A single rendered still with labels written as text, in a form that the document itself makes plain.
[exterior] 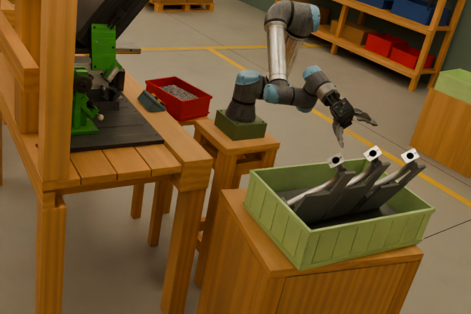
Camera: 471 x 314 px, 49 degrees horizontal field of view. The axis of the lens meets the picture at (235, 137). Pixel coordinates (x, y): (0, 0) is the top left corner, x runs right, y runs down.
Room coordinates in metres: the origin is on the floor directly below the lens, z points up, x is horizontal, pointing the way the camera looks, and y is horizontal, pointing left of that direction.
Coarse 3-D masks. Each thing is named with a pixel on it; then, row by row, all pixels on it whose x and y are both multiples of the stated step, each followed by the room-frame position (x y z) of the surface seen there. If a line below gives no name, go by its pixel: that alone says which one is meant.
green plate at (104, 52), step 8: (96, 24) 2.30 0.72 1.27; (104, 24) 2.33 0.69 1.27; (96, 32) 2.30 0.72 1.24; (104, 32) 2.32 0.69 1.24; (112, 32) 2.34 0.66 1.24; (96, 40) 2.29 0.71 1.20; (104, 40) 2.31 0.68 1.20; (112, 40) 2.33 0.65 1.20; (96, 48) 2.28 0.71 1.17; (104, 48) 2.30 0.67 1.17; (112, 48) 2.32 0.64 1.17; (96, 56) 2.27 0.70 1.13; (104, 56) 2.30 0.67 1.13; (112, 56) 2.32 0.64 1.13; (96, 64) 2.26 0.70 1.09; (104, 64) 2.29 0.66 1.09
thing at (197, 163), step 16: (128, 80) 2.66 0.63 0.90; (128, 96) 2.43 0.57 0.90; (144, 112) 2.28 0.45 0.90; (160, 112) 2.31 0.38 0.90; (160, 128) 2.13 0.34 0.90; (176, 128) 2.17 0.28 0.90; (176, 144) 2.01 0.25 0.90; (192, 144) 2.04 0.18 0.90; (192, 160) 1.90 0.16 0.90; (208, 160) 1.94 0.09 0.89; (176, 176) 1.91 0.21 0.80; (192, 176) 1.90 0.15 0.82; (208, 176) 1.95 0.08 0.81
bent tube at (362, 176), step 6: (372, 150) 1.71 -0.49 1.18; (378, 150) 1.70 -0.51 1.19; (366, 156) 1.69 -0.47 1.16; (372, 156) 1.75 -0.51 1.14; (378, 156) 1.69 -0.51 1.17; (372, 162) 1.72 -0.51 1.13; (366, 168) 1.77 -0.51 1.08; (372, 168) 1.75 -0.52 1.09; (360, 174) 1.77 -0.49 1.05; (366, 174) 1.76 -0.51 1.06; (354, 180) 1.75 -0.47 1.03; (360, 180) 1.76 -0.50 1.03
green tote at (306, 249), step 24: (264, 168) 1.84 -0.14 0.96; (288, 168) 1.89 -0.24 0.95; (312, 168) 1.96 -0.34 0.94; (360, 168) 2.11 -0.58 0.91; (264, 192) 1.70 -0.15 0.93; (408, 192) 1.90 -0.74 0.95; (264, 216) 1.68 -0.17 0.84; (288, 216) 1.56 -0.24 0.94; (408, 216) 1.71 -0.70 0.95; (288, 240) 1.54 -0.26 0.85; (312, 240) 1.47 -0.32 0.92; (336, 240) 1.53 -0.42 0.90; (360, 240) 1.60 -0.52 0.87; (384, 240) 1.67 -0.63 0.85; (408, 240) 1.75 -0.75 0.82; (312, 264) 1.48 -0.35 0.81
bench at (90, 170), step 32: (0, 64) 2.56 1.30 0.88; (0, 96) 2.24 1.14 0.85; (0, 128) 2.73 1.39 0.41; (0, 160) 2.73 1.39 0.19; (32, 160) 1.69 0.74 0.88; (96, 160) 1.78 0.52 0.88; (128, 160) 1.83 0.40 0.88; (160, 160) 1.88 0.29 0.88; (64, 192) 1.67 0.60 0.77; (192, 192) 1.91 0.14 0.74; (64, 224) 1.60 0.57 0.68; (192, 224) 1.93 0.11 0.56; (192, 256) 1.95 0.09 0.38
